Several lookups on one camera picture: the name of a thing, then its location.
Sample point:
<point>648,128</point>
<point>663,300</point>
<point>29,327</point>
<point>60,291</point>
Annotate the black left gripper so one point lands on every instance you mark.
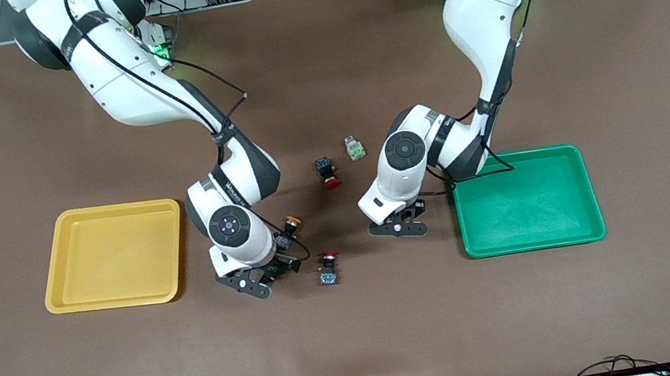
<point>419,210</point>

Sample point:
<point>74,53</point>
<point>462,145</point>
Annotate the yellow mushroom push button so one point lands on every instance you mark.
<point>274,270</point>
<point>293,223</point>

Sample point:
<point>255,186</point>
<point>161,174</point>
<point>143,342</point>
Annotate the green push button white body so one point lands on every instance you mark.
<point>355,148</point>

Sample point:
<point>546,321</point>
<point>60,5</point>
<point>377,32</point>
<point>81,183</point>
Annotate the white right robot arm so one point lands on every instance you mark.
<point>123,80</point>

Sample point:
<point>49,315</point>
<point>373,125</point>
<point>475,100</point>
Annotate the red mushroom push button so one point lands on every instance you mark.
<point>329,273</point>
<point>326,169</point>

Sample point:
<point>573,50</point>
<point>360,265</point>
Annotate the brown table mat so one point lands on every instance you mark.
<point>358,332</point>

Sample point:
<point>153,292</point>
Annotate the green plastic tray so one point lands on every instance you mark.
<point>532,204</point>

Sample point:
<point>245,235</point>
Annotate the yellow plastic tray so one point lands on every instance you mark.
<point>111,257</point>

